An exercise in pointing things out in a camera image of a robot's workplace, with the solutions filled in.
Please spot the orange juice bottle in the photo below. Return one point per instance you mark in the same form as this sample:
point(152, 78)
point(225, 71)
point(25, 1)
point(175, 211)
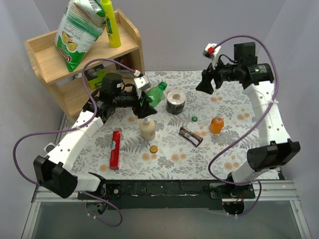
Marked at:
point(216, 125)

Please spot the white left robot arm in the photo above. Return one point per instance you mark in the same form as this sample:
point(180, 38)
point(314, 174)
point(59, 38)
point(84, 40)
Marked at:
point(53, 171)

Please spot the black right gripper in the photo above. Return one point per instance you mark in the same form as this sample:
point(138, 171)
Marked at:
point(213, 77)

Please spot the green black box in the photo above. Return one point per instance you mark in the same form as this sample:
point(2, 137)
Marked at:
point(95, 76)

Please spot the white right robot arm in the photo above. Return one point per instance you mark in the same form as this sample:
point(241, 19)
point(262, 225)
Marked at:
point(261, 86)

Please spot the cream pump soap bottle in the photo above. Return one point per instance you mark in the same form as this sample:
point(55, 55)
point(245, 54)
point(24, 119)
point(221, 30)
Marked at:
point(147, 128)

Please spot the green plastic bottle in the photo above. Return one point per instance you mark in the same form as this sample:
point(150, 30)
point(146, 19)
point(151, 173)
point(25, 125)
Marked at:
point(156, 94)

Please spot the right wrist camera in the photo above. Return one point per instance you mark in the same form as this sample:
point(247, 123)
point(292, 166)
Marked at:
point(211, 51)

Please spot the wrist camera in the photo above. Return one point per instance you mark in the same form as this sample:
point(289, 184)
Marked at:
point(141, 84)
point(211, 51)

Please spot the red toothpaste box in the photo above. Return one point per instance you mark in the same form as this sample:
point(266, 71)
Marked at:
point(115, 150)

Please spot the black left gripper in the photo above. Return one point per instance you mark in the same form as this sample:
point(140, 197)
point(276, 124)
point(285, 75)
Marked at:
point(137, 102)

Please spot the floral table mat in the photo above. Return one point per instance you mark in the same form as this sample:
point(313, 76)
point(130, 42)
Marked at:
point(176, 157)

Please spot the yellow squeeze bottle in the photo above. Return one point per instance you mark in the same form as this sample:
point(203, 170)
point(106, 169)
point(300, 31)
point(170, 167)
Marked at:
point(111, 24)

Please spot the green white chips bag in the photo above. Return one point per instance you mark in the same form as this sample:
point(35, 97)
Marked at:
point(82, 24)

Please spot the white button box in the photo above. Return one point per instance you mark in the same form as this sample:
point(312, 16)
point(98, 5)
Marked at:
point(49, 147)

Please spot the brown chocolate bar wrapper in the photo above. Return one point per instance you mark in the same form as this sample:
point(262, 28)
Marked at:
point(190, 136)

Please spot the orange bottle cap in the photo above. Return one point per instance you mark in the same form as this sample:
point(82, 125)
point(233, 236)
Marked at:
point(153, 149)

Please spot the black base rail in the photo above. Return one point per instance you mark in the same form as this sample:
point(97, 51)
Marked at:
point(160, 194)

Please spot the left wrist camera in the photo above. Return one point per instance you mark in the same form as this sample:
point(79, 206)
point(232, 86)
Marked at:
point(141, 84)

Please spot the wooden shelf unit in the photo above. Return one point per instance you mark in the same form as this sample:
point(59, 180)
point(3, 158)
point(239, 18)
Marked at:
point(50, 68)

